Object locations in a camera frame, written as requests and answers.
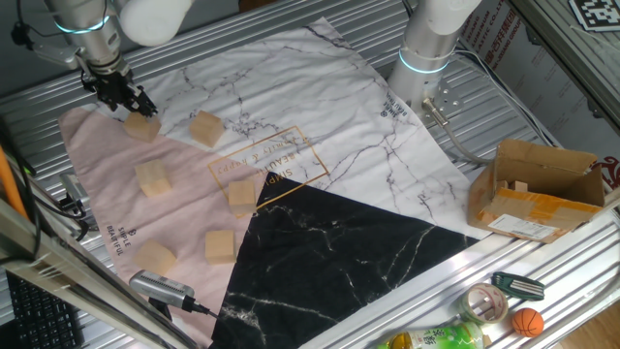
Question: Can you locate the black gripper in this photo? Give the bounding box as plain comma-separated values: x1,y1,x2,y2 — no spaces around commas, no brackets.
78,66,159,118

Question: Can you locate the light wooden cube block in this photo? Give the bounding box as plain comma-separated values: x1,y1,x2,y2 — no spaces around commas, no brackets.
227,179,257,216
134,158,172,198
122,111,163,144
133,238,178,276
188,110,226,148
203,229,237,266

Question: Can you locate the orange pole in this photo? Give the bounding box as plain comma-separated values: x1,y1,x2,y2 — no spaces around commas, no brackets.
0,144,30,222

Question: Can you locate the marble pattern table cloth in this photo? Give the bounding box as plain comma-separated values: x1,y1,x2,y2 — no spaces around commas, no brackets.
57,16,490,349

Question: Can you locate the black keyboard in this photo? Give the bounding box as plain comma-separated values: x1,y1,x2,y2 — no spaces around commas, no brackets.
4,270,86,349

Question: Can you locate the green tea bottle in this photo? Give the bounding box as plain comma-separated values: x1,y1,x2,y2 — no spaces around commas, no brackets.
377,321,485,349

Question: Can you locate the clear tape roll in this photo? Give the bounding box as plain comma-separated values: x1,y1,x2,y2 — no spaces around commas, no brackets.
457,282,510,326

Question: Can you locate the grey printed board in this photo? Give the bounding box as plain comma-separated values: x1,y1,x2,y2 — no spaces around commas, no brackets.
454,0,620,171

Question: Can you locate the brown cardboard box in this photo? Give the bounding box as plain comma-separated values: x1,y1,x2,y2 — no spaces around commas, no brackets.
467,139,606,244

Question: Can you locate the green hex key set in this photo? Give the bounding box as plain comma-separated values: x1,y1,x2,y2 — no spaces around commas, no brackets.
491,270,546,301

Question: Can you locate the small orange basketball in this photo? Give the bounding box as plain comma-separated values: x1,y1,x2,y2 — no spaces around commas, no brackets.
511,307,545,338

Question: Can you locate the black white marker tag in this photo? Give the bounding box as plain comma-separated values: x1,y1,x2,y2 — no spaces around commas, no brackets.
569,0,620,33

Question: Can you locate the red paper ornament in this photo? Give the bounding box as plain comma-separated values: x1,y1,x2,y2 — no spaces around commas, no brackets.
593,155,620,190

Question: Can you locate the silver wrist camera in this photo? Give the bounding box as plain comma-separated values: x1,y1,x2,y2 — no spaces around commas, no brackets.
32,41,86,69

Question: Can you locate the silver side camera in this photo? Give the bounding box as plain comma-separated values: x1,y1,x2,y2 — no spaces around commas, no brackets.
59,173,91,207

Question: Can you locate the black side camera cable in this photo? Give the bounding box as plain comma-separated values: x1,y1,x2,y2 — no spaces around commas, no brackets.
28,191,92,243

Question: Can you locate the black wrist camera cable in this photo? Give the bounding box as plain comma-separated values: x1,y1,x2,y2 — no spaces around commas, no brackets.
10,0,38,52

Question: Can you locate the aluminium frame beam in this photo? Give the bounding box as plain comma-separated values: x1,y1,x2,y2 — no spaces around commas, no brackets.
0,198,200,349

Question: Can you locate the silver ribbed camera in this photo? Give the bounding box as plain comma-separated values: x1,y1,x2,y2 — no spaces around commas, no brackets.
128,270,196,311

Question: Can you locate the black camera stand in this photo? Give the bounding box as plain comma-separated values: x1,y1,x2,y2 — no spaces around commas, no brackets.
147,296,174,322

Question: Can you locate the black ribbed camera cable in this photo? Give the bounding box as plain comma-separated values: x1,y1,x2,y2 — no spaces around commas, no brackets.
192,299,220,320

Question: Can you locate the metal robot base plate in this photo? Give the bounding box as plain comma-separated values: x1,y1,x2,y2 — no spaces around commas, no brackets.
411,72,466,122

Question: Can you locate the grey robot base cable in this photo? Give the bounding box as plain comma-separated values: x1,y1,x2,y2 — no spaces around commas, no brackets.
420,96,495,166

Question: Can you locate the white cable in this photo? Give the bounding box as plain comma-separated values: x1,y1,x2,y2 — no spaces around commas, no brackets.
452,48,558,146

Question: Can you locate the grey frame beam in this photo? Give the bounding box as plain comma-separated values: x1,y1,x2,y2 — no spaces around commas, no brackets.
508,0,620,132

